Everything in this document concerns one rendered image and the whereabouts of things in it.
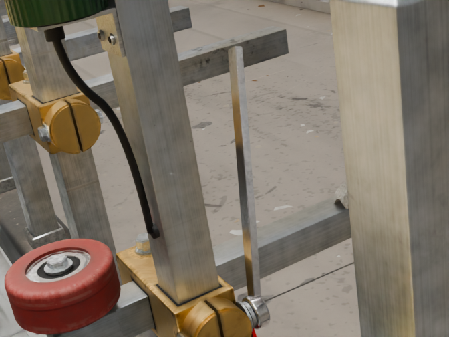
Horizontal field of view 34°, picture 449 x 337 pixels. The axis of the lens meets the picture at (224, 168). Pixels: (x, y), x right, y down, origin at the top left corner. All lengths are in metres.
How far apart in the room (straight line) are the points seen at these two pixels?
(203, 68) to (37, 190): 0.31
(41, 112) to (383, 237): 0.48
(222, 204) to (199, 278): 2.11
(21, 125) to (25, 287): 0.26
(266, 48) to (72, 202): 0.29
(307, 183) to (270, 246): 2.10
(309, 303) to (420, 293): 1.77
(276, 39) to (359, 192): 0.60
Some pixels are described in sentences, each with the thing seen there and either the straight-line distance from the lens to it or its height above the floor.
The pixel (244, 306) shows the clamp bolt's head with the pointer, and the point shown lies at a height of 0.86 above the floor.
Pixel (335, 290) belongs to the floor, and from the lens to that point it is 2.10.
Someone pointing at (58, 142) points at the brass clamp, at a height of 0.94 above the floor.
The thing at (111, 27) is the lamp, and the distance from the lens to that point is 0.47.
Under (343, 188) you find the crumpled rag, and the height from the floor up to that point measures 0.87.
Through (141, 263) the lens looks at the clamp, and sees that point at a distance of 0.61.
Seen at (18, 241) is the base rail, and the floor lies 0.70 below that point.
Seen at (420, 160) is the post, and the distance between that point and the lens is 0.27.
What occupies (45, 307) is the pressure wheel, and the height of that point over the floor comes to 0.90.
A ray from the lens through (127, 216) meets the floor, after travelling 2.70.
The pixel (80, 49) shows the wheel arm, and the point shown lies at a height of 0.94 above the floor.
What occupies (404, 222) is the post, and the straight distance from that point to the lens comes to 0.27.
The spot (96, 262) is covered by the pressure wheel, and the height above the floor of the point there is 0.91.
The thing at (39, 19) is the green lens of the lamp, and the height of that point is 1.09.
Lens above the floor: 1.17
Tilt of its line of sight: 23 degrees down
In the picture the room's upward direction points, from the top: 9 degrees counter-clockwise
